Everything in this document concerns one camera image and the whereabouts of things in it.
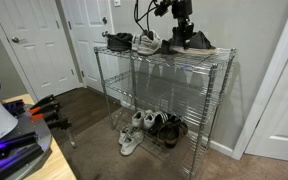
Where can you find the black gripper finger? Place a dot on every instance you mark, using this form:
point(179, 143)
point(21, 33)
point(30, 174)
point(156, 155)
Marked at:
point(178, 36)
point(188, 31)

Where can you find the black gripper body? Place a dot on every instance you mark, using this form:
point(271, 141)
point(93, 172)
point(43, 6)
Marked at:
point(182, 8)

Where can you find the dark grey sneaker white sole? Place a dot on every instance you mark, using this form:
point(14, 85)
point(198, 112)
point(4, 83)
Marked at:
point(200, 41)

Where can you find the dark door knob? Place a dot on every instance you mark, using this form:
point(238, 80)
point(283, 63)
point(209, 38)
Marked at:
point(104, 33)

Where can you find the dark deadbolt lock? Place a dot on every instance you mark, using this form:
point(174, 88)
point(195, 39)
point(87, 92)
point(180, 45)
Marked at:
point(104, 20)

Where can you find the black white-striped slide sandal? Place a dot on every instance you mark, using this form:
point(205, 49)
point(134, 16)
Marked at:
point(160, 121)

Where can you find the white panel door with deadbolt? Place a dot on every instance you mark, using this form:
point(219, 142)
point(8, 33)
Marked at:
point(90, 43)

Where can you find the dark brown shoe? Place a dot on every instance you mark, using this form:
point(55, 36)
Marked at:
point(182, 128)
point(167, 136)

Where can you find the white baseboard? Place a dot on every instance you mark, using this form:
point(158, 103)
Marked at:
point(220, 148)

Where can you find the black clamp metal bar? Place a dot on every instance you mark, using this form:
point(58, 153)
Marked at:
point(59, 121)

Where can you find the black clamp orange trigger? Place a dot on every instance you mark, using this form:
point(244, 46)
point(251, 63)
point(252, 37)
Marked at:
point(50, 110)
point(45, 101)

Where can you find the silver round door knob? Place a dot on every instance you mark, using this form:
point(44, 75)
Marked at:
point(15, 39)

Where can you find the round grey mounting plate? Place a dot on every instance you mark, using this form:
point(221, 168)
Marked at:
point(34, 126)

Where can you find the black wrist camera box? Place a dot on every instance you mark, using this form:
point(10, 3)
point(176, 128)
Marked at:
point(162, 7)

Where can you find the white light switch plate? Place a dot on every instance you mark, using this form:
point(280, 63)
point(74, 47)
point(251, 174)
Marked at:
point(117, 3)

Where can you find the white door frame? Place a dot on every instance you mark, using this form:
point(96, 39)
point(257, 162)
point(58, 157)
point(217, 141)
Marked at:
point(267, 83)

